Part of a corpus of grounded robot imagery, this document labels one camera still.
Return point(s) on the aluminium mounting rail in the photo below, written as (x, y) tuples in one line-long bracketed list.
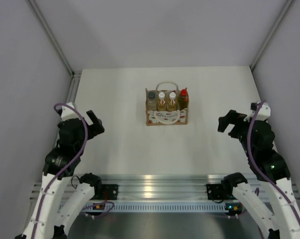
[(160, 188)]

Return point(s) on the aluminium frame post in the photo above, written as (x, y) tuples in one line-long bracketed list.
[(272, 31), (33, 5)]

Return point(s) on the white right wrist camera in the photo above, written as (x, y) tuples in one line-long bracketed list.
[(264, 112)]

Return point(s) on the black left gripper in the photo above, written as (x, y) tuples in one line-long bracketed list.
[(97, 123)]

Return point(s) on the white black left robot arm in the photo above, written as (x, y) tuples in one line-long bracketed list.
[(50, 219)]

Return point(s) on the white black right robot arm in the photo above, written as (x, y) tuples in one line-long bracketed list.
[(282, 220)]

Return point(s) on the white cap amber bottle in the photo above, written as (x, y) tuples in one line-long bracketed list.
[(161, 103), (172, 102)]

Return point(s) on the burlap watermelon print canvas bag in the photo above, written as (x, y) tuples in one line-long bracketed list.
[(156, 118)]

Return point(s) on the white slotted cable duct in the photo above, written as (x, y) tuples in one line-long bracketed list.
[(164, 207)]

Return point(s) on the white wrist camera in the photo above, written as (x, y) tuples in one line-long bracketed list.
[(68, 114), (264, 112)]

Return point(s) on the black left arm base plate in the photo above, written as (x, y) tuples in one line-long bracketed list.
[(109, 192)]

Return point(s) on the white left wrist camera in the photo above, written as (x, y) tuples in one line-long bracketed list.
[(68, 114)]

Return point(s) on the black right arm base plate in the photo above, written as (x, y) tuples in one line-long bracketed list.
[(215, 192)]

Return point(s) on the dark cap clear square bottle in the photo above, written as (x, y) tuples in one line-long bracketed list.
[(151, 101)]

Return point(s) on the right aluminium frame post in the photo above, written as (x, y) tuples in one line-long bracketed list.
[(272, 31)]

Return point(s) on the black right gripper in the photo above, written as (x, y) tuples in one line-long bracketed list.
[(233, 118)]

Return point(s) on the red cap yellow liquid bottle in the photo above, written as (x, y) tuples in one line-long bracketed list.
[(183, 99)]

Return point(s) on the left aluminium frame post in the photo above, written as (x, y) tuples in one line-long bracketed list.
[(33, 5)]

